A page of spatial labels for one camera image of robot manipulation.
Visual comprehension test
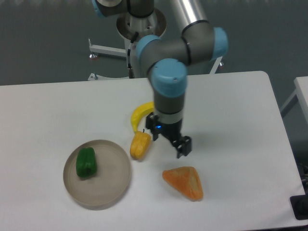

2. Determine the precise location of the green toy pepper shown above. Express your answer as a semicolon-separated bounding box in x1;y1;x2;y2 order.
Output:
76;147;97;178

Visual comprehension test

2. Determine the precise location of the yellow toy banana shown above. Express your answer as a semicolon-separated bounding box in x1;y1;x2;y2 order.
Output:
130;102;154;133

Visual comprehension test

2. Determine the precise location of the white side table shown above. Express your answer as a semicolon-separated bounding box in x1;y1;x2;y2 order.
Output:
280;76;308;121

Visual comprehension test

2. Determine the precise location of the orange triangular bread toy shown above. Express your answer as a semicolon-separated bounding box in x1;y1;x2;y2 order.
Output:
162;167;204;201

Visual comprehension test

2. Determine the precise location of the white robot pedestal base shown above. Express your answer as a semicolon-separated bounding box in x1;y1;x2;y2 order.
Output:
89;8;229;78

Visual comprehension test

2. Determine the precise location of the yellow toy pepper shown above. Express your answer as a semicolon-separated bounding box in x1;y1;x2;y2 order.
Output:
129;130;152;160

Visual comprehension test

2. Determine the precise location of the black box at edge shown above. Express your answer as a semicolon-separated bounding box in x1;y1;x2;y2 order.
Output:
290;194;308;220

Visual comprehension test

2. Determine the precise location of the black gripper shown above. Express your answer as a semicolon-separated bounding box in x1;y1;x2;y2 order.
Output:
145;113;192;158

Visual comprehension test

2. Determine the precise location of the beige round plate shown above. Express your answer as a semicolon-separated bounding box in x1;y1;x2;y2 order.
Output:
63;140;132;210

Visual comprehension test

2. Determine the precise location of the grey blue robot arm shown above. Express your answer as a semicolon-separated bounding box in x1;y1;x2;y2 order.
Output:
90;0;229;159

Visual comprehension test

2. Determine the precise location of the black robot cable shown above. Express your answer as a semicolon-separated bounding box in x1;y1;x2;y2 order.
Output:
127;31;139;78

